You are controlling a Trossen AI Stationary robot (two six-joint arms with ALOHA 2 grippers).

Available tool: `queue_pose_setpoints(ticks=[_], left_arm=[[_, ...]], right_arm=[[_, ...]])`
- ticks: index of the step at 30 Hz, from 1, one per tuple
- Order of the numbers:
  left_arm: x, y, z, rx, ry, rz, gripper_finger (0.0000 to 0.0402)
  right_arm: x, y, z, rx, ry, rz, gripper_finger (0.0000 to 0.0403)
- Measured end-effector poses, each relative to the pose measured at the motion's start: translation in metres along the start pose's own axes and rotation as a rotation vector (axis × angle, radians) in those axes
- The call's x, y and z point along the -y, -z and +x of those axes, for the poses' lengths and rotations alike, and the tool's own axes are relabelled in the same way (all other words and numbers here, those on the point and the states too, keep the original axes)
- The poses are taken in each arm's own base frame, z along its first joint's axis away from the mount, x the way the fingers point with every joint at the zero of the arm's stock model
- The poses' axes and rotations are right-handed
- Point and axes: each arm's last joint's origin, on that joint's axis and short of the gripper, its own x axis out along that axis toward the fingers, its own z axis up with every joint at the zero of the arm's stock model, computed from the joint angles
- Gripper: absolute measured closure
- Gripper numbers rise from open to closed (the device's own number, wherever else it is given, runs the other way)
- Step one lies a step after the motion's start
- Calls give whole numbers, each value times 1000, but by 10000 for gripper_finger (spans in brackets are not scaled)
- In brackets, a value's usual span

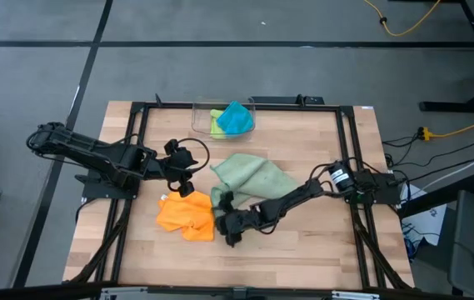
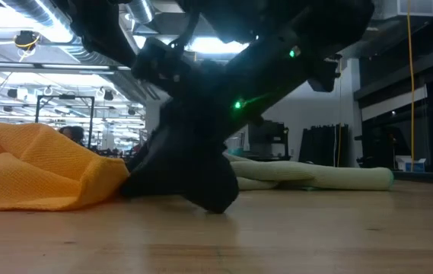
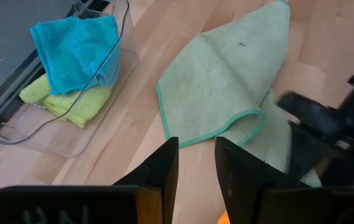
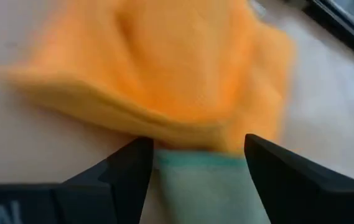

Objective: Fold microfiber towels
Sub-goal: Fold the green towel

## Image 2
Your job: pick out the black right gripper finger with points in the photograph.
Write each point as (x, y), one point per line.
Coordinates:
(212, 190)
(151, 171)

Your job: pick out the pale green teal-edged towel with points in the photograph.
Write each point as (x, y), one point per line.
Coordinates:
(315, 175)

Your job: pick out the orange microfiber towel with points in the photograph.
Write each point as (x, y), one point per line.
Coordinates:
(29, 171)

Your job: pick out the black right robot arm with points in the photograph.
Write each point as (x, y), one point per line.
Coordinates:
(315, 30)

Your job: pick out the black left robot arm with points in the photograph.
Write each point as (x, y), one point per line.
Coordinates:
(98, 30)

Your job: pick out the black cabinet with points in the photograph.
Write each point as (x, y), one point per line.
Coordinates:
(269, 137)

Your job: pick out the person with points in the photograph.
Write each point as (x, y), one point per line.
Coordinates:
(73, 133)

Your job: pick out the ceiling light strip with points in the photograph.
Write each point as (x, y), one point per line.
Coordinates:
(67, 66)

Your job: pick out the black curtain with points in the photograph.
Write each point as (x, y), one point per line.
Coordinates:
(322, 144)

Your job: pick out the white blue box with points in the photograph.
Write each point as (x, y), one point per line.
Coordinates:
(406, 163)

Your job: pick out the white ceiling unit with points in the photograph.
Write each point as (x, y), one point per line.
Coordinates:
(418, 7)

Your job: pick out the black stand frame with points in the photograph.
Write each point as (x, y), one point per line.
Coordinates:
(64, 97)

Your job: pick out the silver ceiling duct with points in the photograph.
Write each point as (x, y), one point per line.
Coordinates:
(48, 23)

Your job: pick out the black aluminium table frame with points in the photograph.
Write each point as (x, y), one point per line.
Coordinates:
(429, 178)

